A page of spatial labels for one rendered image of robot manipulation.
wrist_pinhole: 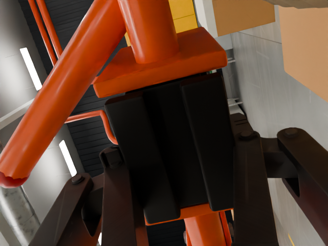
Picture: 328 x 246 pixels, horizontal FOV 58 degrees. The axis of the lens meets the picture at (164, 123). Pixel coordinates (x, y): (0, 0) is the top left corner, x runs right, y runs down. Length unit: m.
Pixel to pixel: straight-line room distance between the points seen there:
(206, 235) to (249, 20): 1.79
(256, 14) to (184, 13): 5.53
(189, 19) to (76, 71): 7.25
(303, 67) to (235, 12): 1.57
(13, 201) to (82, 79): 6.16
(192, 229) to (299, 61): 0.22
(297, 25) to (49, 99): 0.25
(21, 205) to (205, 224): 6.24
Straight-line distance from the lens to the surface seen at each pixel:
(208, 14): 1.87
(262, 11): 1.94
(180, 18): 7.39
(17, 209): 6.39
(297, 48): 0.35
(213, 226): 0.19
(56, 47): 8.26
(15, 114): 8.85
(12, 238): 3.24
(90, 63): 0.16
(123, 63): 0.15
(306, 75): 0.34
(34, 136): 0.19
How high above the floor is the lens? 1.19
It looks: 7 degrees up
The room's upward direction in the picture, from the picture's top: 103 degrees counter-clockwise
